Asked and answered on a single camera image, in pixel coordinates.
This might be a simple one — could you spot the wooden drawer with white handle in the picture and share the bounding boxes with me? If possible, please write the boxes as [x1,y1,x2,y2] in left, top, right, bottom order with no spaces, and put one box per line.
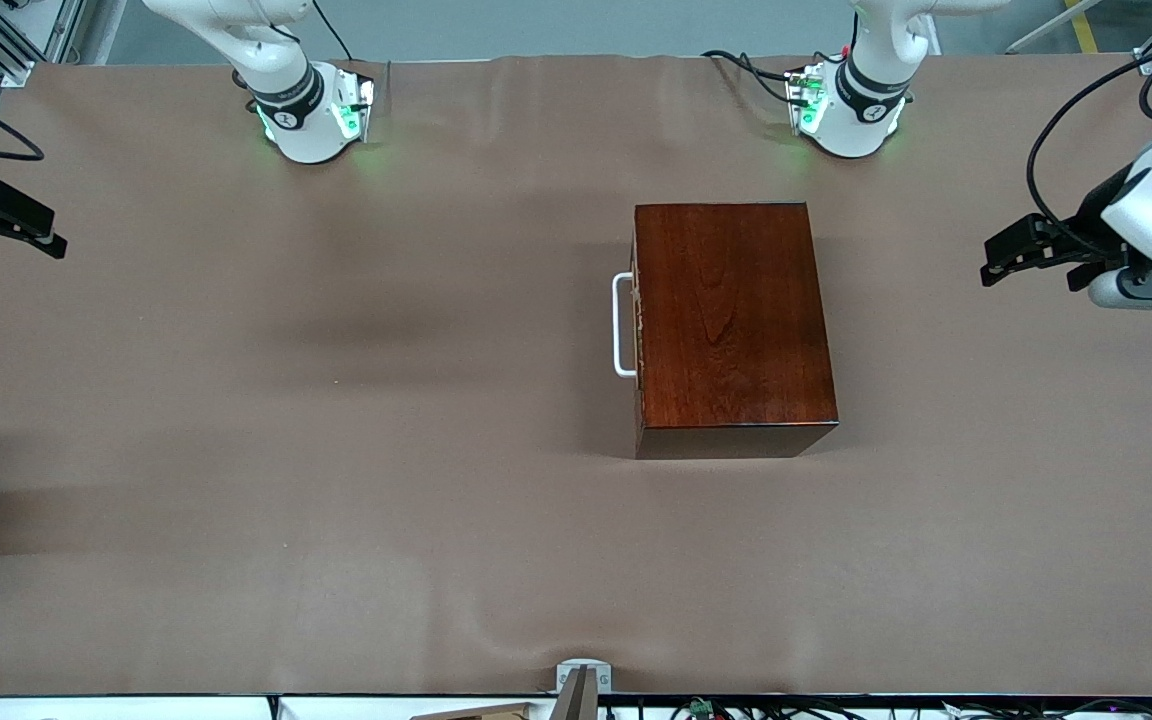
[612,270,643,379]

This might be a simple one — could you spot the dark brown wooden cabinet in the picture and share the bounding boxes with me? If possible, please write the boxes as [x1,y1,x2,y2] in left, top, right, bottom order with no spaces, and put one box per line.
[631,202,840,461]

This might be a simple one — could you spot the brown table mat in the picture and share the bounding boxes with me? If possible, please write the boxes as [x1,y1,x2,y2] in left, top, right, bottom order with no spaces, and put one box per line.
[0,55,1152,698]

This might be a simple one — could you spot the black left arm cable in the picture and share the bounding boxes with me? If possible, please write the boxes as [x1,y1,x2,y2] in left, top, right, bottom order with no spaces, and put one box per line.
[1026,38,1152,256]

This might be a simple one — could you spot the thin aluminium frame bar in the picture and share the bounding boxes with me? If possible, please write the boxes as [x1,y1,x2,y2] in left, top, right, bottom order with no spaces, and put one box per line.
[1004,0,1105,56]

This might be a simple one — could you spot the black base cable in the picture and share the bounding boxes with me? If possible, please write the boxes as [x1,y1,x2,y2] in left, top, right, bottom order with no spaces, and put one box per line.
[701,48,802,106]
[308,0,355,63]

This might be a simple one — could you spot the grey metal clamp bracket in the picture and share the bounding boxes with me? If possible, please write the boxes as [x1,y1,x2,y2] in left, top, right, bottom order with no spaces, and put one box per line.
[556,659,613,695]

